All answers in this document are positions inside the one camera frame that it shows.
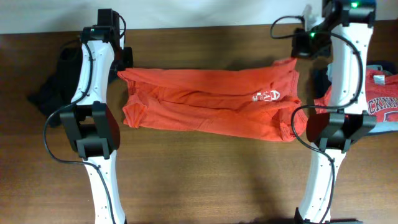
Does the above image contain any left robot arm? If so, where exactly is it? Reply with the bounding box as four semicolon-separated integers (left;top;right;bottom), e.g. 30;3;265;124
60;9;133;224

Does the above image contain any left black camera cable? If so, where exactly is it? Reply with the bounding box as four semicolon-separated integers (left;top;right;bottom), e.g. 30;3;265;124
42;14;127;224

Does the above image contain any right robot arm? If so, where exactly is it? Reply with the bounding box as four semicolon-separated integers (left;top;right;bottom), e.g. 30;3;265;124
292;1;376;223

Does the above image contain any red McKinney printed t-shirt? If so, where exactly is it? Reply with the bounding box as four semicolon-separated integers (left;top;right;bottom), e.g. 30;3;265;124
365;68;397;123

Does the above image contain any black camera cable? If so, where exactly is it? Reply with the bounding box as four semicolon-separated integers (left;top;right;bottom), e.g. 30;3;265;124
269;15;364;224
42;14;127;224

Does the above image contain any black knit garment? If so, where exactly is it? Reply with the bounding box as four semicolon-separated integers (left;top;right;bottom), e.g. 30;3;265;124
27;47;83;118

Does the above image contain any plain orange t-shirt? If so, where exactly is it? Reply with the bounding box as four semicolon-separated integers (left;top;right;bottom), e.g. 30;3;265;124
118;58;307;142

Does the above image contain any right black camera cable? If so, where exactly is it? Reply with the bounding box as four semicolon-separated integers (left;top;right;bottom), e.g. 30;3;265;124
269;15;364;224

